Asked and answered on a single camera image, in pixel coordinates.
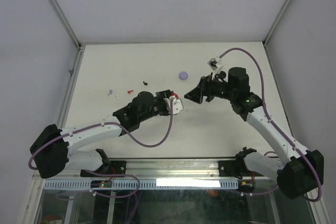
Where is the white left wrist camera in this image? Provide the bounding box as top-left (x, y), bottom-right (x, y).
top-left (164, 97), bottom-right (184, 115)

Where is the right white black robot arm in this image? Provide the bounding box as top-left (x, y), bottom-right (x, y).
top-left (184, 67), bottom-right (324, 200)

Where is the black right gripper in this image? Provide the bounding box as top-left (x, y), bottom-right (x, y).
top-left (184, 72), bottom-right (236, 104)

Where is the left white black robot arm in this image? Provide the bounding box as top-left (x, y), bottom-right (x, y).
top-left (28, 90), bottom-right (183, 178)

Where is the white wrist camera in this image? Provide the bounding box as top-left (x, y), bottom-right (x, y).
top-left (207, 57), bottom-right (223, 80)
top-left (164, 97), bottom-right (184, 115)

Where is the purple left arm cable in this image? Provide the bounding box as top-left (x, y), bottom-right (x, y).
top-left (28, 99), bottom-right (175, 170)

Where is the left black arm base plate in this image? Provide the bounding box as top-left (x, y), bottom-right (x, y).
top-left (94, 160), bottom-right (127, 176)

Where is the white slotted cable duct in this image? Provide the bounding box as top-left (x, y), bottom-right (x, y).
top-left (44, 178), bottom-right (238, 190)

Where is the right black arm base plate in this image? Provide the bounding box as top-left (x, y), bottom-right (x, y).
top-left (217, 159), bottom-right (263, 179)

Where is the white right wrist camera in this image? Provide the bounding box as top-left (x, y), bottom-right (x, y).
top-left (207, 57), bottom-right (223, 80)

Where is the aluminium mounting rail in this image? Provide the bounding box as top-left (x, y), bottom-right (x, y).
top-left (32, 158), bottom-right (279, 180)

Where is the purple earbud charging case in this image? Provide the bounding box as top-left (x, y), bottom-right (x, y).
top-left (178, 71), bottom-right (188, 80)

